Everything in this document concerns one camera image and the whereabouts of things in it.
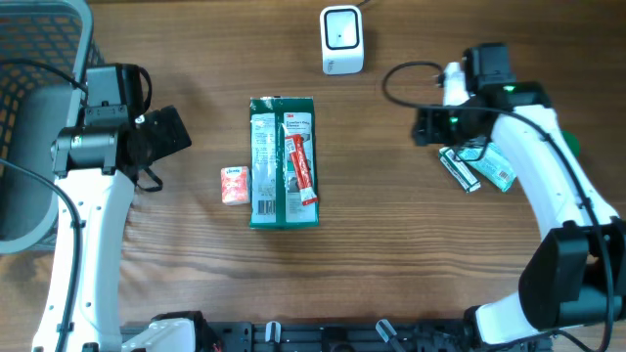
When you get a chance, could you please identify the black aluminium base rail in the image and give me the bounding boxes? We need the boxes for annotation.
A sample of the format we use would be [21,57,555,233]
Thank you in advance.
[119,318,554,352]

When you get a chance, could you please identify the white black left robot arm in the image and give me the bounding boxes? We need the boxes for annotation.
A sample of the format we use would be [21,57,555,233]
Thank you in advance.
[32,106,192,351]

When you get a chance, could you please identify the orange Kleenex tissue pack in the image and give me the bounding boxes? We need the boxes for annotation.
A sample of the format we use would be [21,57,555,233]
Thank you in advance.
[220,166,250,205]

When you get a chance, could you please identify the green lid white jar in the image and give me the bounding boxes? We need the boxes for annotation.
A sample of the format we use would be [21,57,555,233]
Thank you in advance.
[561,131,581,157]

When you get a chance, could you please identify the white barcode scanner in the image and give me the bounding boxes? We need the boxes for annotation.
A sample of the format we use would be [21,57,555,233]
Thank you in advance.
[319,5,365,75]

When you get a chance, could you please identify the mint green wipes pack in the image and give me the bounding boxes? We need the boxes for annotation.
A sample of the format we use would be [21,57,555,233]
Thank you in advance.
[457,142,516,193]

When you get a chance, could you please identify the red stick sachet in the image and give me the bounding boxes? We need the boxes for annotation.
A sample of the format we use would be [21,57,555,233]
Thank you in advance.
[285,134,318,206]

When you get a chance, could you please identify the green 3M gloves package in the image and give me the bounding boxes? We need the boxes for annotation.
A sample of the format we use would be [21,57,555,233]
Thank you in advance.
[249,96,319,230]

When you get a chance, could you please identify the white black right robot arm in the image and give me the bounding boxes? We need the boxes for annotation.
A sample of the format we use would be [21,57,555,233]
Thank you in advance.
[413,43,625,347]

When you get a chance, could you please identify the black white small box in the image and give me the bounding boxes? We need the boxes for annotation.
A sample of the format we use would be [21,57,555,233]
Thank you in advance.
[438,147,481,193]

